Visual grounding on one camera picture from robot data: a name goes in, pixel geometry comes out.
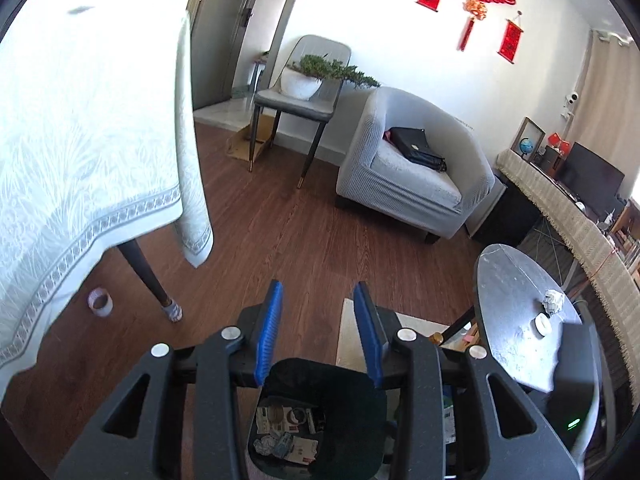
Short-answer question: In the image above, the black trash bin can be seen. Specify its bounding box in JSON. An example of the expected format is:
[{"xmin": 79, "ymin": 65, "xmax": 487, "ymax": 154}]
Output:
[{"xmin": 247, "ymin": 359, "xmax": 387, "ymax": 479}]

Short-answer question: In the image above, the black table leg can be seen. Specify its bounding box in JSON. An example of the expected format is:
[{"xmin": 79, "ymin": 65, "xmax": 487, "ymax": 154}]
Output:
[{"xmin": 117, "ymin": 240, "xmax": 182, "ymax": 323}]

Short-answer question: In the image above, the large white plastic lid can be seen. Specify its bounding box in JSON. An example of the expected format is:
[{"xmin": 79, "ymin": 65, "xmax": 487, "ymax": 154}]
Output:
[{"xmin": 534, "ymin": 312, "xmax": 552, "ymax": 338}]

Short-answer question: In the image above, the round grey marble table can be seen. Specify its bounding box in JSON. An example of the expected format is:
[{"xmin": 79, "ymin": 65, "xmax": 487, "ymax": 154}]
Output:
[{"xmin": 475, "ymin": 244, "xmax": 582, "ymax": 393}]

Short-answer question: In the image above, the crumpled white paper ball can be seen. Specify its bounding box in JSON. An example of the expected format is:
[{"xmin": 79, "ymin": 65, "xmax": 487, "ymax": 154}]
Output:
[{"xmin": 542, "ymin": 289, "xmax": 566, "ymax": 316}]

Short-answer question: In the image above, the beige fringed table runner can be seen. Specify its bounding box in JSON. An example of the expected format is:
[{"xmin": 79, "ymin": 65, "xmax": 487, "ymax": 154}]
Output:
[{"xmin": 494, "ymin": 148, "xmax": 640, "ymax": 361}]

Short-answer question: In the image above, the white tape roll on floor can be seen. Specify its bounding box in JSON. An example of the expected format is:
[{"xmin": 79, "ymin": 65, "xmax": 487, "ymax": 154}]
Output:
[{"xmin": 87, "ymin": 287, "xmax": 114, "ymax": 318}]

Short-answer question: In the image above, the grey fabric armchair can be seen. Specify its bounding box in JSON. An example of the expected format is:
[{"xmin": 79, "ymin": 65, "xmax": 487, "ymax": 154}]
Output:
[{"xmin": 336, "ymin": 87, "xmax": 495, "ymax": 238}]

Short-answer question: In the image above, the cardboard box on floor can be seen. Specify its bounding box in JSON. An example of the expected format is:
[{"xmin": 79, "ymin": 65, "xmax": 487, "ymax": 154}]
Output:
[{"xmin": 226, "ymin": 114, "xmax": 274, "ymax": 162}]

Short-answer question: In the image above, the black monitor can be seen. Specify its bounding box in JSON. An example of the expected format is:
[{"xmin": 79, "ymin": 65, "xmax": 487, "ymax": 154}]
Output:
[{"xmin": 555, "ymin": 142, "xmax": 625, "ymax": 220}]

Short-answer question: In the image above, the black handbag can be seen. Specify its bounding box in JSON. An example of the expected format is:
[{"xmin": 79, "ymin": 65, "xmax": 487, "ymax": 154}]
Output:
[{"xmin": 386, "ymin": 127, "xmax": 447, "ymax": 172}]

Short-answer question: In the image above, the small blue globe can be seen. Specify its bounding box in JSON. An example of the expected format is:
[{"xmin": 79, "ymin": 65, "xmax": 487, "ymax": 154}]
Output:
[{"xmin": 518, "ymin": 136, "xmax": 535, "ymax": 160}]

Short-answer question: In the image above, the white patterned tablecloth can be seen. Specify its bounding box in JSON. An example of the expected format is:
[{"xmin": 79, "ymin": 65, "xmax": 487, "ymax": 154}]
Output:
[{"xmin": 1, "ymin": 0, "xmax": 215, "ymax": 384}]

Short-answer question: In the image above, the grey dining chair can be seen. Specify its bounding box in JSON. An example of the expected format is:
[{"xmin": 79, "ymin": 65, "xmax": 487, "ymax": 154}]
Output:
[{"xmin": 250, "ymin": 35, "xmax": 352, "ymax": 188}]

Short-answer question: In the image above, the potted green bonsai plant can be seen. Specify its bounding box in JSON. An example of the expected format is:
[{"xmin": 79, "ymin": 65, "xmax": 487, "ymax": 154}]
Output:
[{"xmin": 280, "ymin": 54, "xmax": 380, "ymax": 101}]

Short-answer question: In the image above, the wooden picture frame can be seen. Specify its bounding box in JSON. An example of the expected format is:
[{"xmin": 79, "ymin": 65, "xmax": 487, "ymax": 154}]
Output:
[{"xmin": 511, "ymin": 117, "xmax": 546, "ymax": 162}]

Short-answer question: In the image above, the white security camera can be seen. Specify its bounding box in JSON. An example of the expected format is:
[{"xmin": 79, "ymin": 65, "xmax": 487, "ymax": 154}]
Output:
[{"xmin": 561, "ymin": 91, "xmax": 579, "ymax": 122}]

